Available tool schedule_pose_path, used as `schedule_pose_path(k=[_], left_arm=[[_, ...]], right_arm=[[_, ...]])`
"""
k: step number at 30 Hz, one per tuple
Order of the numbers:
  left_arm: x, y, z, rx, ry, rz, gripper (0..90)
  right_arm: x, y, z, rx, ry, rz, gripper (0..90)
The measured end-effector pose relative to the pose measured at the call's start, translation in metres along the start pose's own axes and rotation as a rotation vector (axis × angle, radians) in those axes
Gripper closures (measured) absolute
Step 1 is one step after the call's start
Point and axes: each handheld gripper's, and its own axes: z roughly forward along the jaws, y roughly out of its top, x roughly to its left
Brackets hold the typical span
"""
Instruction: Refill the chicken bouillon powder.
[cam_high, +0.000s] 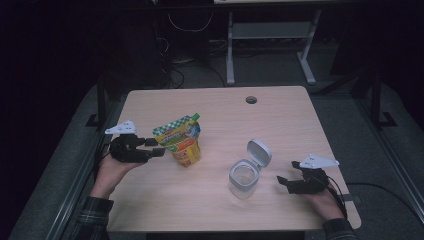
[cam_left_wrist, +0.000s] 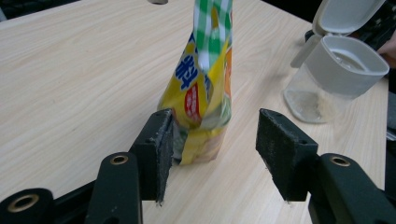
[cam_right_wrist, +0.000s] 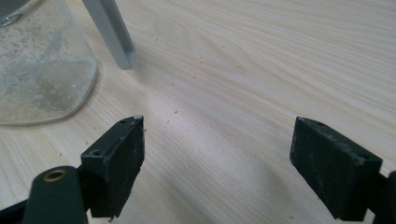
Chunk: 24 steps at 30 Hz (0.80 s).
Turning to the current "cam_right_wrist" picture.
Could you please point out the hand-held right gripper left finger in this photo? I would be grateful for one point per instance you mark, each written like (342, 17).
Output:
(115, 168)

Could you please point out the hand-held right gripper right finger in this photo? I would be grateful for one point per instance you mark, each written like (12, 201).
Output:
(333, 171)

